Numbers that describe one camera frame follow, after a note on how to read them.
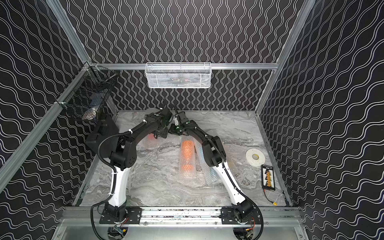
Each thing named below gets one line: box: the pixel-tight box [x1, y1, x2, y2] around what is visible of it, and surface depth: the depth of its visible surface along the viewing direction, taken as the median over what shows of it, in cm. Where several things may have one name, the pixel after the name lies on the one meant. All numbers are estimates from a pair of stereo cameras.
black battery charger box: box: [261, 164, 276, 191], surface depth 87 cm
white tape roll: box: [245, 148, 266, 167], surface depth 97 cm
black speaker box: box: [85, 115, 120, 156], surface depth 90 cm
